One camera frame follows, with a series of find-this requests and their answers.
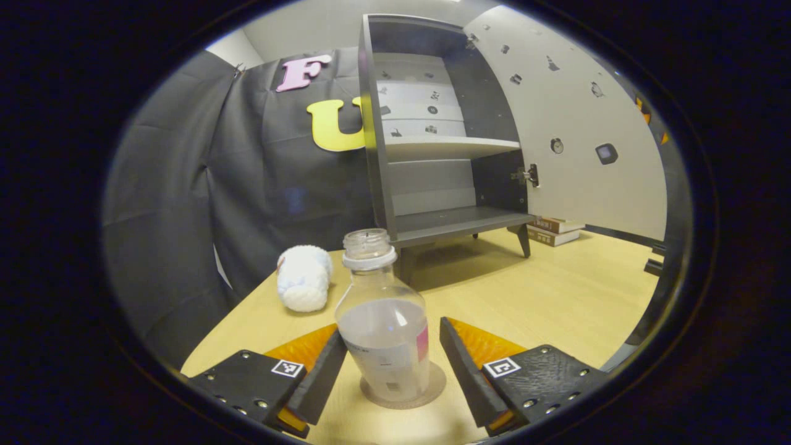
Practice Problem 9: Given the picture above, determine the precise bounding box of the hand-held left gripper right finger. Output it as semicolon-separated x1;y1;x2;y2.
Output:
439;317;612;438

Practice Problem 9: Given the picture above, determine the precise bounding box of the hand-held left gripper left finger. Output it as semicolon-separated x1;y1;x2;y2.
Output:
185;323;349;440

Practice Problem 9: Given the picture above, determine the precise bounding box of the clear plastic bottle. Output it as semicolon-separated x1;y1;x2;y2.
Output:
334;228;431;403

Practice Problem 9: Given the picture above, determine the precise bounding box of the brown round coaster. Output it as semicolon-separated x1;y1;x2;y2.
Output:
360;362;447;410

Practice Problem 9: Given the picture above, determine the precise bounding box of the white cabinet shelf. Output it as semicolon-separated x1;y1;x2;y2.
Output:
384;136;521;163

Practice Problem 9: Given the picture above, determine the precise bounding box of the brown book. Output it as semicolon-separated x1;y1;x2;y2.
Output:
533;216;586;235

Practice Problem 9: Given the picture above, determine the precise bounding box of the black backdrop cloth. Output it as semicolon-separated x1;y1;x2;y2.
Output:
102;48;690;371

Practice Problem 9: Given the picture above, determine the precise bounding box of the white plush toy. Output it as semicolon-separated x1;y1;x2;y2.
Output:
276;245;334;313

